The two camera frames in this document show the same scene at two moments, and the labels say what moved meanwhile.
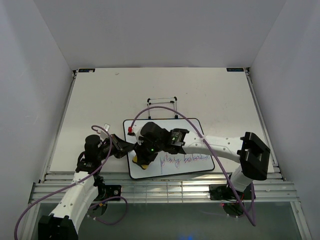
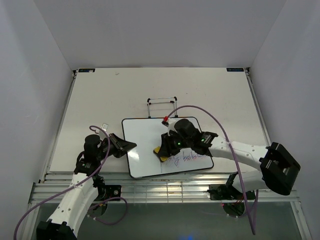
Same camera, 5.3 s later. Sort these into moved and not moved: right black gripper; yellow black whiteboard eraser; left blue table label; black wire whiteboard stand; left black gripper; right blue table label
Moved: right black gripper; yellow black whiteboard eraser
Not moved: right blue table label; black wire whiteboard stand; left blue table label; left black gripper
